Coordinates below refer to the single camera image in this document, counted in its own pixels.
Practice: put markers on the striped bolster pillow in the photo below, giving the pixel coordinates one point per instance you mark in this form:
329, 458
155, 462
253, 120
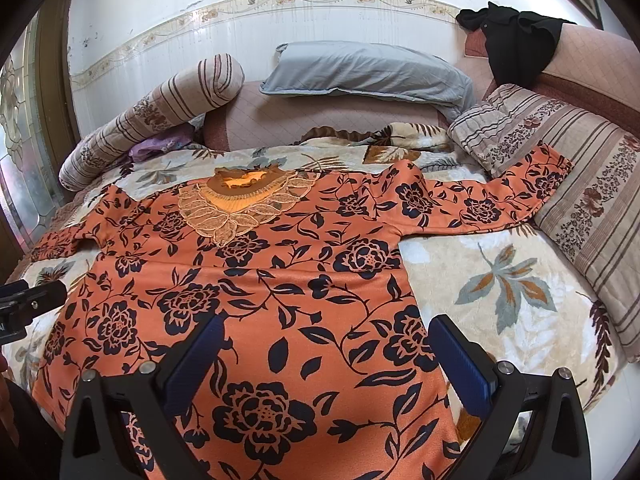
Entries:
211, 84

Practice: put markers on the ornate glass door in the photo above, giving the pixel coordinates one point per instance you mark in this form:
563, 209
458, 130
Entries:
30, 193

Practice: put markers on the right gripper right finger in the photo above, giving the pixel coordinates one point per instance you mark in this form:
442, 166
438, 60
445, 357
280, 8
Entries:
531, 426

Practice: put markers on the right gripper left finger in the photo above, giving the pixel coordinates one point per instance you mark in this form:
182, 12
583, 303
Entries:
96, 442

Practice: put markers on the orange black floral blouse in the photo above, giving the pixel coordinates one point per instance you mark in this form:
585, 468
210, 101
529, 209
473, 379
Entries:
326, 371

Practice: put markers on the floral leaf print blanket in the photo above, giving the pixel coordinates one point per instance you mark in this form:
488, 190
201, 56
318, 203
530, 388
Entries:
509, 289

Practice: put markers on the black garment on headboard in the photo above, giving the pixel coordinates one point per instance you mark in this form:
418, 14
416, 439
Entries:
519, 45

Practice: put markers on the pink quilted headboard cushion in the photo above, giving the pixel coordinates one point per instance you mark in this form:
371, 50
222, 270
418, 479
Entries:
591, 69

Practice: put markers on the pink quilted mattress cover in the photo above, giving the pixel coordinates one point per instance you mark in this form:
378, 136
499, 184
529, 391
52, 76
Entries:
254, 120

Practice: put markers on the purple cloth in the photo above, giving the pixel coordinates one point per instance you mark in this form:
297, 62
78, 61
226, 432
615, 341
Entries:
164, 142

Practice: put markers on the grey pillow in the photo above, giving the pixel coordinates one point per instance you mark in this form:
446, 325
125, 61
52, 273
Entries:
380, 71

